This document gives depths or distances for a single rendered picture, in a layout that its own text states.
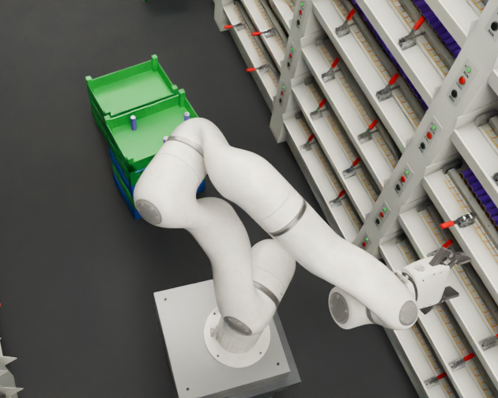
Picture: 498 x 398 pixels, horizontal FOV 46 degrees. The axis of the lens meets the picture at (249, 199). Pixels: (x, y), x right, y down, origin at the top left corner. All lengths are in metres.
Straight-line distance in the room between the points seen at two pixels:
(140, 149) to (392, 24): 0.94
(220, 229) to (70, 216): 1.23
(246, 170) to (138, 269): 1.27
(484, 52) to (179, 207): 0.72
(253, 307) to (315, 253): 0.27
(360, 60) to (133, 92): 1.00
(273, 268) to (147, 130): 0.94
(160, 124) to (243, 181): 1.18
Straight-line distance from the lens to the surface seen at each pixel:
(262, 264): 1.33
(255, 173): 0.98
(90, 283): 2.19
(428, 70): 1.57
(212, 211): 1.14
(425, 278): 1.24
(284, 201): 1.00
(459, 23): 1.41
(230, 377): 1.68
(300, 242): 1.04
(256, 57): 2.62
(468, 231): 1.58
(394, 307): 1.09
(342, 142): 2.12
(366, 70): 1.80
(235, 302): 1.28
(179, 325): 1.70
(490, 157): 1.45
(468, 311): 1.71
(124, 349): 2.09
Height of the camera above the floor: 1.99
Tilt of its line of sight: 58 degrees down
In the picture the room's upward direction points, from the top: 11 degrees clockwise
